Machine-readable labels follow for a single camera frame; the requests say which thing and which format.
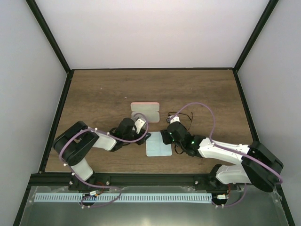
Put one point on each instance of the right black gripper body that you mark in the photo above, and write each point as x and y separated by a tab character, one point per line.
182	145

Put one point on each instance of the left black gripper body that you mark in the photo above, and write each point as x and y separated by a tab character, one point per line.
127	137

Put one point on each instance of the light blue cleaning cloth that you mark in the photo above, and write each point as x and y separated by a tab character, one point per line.
155	146

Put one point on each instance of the black sunglasses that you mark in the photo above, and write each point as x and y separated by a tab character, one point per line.
188	116

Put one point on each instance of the pink glasses case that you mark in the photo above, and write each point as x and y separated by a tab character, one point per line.
149	109

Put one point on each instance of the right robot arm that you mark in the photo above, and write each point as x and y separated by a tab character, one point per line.
250	164

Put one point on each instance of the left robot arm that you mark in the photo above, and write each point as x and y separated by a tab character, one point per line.
75	143

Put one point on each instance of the light blue slotted strip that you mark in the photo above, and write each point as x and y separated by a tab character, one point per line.
135	198

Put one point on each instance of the grey metal front plate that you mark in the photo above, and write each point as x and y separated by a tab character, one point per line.
249	207

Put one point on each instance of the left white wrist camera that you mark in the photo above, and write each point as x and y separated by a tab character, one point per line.
139	124

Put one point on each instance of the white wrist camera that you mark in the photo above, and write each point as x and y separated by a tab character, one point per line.
139	124
173	119

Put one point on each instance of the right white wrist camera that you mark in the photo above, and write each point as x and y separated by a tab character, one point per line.
173	119

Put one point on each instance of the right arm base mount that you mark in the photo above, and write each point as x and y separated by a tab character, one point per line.
209	183

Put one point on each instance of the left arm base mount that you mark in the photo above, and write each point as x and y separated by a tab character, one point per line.
97	179

